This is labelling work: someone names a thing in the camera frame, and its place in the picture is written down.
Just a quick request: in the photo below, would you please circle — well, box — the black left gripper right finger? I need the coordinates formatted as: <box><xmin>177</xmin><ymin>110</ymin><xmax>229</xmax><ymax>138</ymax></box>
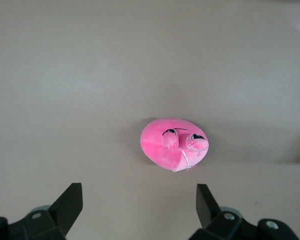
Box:
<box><xmin>188</xmin><ymin>184</ymin><xmax>300</xmax><ymax>240</ymax></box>

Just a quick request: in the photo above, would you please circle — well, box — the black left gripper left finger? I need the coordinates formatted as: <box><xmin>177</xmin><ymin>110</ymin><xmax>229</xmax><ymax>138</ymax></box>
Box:
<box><xmin>0</xmin><ymin>183</ymin><xmax>84</xmax><ymax>240</ymax></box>

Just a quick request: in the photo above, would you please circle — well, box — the pink round plush toy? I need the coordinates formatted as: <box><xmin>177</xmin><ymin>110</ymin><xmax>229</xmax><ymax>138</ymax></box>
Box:
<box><xmin>139</xmin><ymin>117</ymin><xmax>210</xmax><ymax>173</ymax></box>

